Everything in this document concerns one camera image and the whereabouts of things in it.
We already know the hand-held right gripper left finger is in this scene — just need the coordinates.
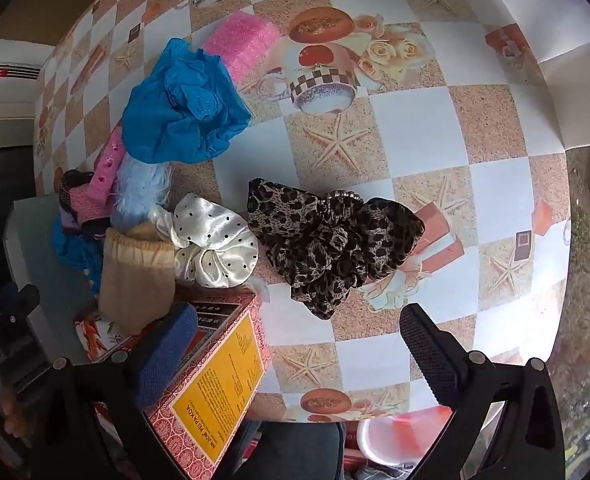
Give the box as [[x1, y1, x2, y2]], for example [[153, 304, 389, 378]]
[[45, 302, 201, 480]]

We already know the leopard print scrunchie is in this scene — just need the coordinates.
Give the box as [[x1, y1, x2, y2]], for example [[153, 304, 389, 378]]
[[246, 177, 426, 321]]

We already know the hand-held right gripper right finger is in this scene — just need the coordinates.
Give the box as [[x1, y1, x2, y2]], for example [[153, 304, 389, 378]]
[[399, 302, 569, 480]]

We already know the light blue fluffy scrunchie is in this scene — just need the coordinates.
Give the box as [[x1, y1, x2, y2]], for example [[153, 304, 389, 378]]
[[111, 157, 176, 231]]

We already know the red white plastic container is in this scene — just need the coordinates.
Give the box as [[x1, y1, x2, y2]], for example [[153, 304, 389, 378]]
[[357, 404, 506, 467]]

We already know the checkered printed tablecloth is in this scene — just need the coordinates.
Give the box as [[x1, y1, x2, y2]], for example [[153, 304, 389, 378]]
[[32, 0, 568, 423]]

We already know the red yellow cardboard box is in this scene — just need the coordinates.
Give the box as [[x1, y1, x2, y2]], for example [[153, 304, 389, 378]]
[[95, 300, 271, 480]]

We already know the orange white tissue pack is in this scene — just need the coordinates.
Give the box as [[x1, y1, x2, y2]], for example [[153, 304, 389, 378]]
[[74, 307, 136, 363]]

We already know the pink foam piece with holes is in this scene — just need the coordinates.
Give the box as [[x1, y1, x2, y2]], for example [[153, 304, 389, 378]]
[[89, 126, 126, 206]]

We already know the pink black knitted bootie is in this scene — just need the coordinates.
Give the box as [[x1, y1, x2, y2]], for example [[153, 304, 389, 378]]
[[58, 170, 113, 226]]

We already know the pink foam sponge block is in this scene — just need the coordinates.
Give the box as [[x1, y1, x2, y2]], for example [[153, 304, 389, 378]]
[[202, 11, 282, 86]]

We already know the large blue cloth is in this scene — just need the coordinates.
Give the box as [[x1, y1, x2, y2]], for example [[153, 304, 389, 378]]
[[120, 37, 253, 165]]

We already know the beige knitted sock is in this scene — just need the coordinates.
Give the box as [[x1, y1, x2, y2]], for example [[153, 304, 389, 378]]
[[98, 227, 177, 336]]

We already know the small blue cloth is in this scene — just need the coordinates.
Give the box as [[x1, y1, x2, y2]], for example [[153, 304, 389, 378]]
[[51, 215, 105, 296]]

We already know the grey white storage box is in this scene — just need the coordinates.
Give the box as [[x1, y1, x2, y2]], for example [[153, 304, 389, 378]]
[[2, 192, 106, 366]]

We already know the person's left hand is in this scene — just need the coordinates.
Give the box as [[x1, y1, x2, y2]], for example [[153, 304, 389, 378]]
[[0, 389, 32, 445]]

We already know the white appliance with red marks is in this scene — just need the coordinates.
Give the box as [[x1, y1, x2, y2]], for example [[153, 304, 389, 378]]
[[0, 37, 56, 121]]

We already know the white polka dot satin scrunchie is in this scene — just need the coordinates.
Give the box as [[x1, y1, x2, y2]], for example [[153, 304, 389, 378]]
[[147, 192, 260, 289]]

